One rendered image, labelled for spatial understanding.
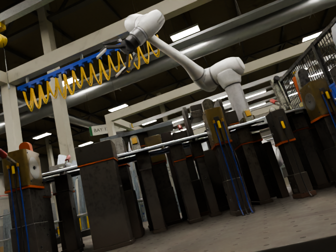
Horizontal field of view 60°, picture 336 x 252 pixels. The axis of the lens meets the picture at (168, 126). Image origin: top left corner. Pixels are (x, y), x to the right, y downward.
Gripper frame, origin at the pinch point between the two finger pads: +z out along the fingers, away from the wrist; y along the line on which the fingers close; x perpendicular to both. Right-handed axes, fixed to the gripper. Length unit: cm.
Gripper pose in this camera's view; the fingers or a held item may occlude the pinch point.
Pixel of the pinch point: (107, 65)
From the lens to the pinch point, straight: 158.6
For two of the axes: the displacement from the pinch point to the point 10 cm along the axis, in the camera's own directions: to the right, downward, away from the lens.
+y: -7.2, -6.9, -0.5
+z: -6.7, 7.2, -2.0
